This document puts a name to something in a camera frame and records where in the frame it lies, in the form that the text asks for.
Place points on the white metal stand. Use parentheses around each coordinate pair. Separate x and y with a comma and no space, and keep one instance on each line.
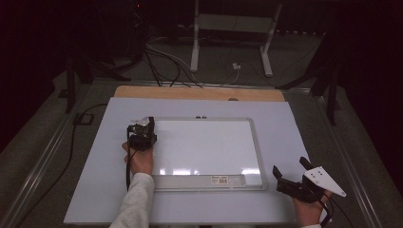
(234,23)

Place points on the black square floor socket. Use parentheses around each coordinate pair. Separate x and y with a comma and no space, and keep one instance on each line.
(83,118)

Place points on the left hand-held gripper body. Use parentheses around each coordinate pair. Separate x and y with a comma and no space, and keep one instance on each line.
(141,137)

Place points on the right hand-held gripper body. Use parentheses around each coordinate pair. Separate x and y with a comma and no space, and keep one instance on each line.
(323,180)

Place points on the large white table cover sheet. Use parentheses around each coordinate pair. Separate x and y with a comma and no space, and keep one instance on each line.
(190,107)

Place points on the metal floor rail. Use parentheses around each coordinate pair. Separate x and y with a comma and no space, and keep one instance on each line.
(41,161)
(348,164)

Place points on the white whiteboard with silver frame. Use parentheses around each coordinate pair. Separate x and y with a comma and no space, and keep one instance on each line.
(209,145)

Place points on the black tripod stand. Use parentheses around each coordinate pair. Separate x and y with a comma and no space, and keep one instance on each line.
(70,85)
(332,95)

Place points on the purple and black whiteboard eraser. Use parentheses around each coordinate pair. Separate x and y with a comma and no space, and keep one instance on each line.
(151,124)

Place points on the dark equipment rack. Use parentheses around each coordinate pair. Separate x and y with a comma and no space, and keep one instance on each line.
(130,28)

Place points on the person's left hand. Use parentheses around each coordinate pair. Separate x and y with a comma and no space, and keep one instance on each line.
(141,160)

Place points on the person's right hand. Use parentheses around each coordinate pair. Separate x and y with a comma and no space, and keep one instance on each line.
(312,212)

